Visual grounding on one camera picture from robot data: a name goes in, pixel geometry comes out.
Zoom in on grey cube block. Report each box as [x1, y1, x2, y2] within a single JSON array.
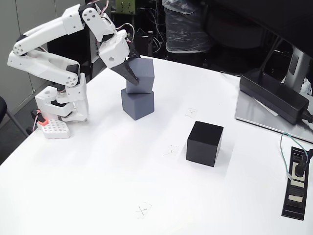
[[120, 88, 155, 121], [126, 58, 155, 94]]

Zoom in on black cube block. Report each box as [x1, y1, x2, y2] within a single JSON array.
[[185, 120, 224, 168]]

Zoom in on black box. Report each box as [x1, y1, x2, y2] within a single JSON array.
[[133, 31, 155, 58]]

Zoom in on green circuit board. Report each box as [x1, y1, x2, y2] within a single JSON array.
[[115, 0, 136, 15]]

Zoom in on plastic wrapped bundle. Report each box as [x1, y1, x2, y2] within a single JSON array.
[[161, 0, 213, 53]]

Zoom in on white perforated clamp block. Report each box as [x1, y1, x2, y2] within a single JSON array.
[[36, 118, 72, 140]]

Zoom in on orange connector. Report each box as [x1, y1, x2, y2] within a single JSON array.
[[31, 109, 48, 127]]

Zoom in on black chair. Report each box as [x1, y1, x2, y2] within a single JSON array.
[[0, 95, 30, 138]]

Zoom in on silver monitor stand base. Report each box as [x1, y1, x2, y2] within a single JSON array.
[[235, 90, 313, 144]]

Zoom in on black monitor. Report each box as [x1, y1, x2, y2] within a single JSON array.
[[205, 0, 313, 58]]

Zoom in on black power adapter brick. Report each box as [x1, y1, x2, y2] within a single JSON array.
[[239, 71, 310, 125]]

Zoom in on silver monitor stand neck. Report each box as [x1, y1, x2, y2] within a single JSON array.
[[281, 46, 313, 93]]

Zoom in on crumpled white plastic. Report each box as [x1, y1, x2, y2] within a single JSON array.
[[300, 77, 313, 96]]

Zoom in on black power plug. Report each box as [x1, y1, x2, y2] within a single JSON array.
[[292, 148, 313, 178]]

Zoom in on black power strip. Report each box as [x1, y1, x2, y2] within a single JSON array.
[[281, 146, 313, 220]]

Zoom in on green cable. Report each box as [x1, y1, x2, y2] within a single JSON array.
[[280, 132, 310, 182]]

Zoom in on black adapter cable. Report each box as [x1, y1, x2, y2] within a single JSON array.
[[302, 110, 313, 126]]

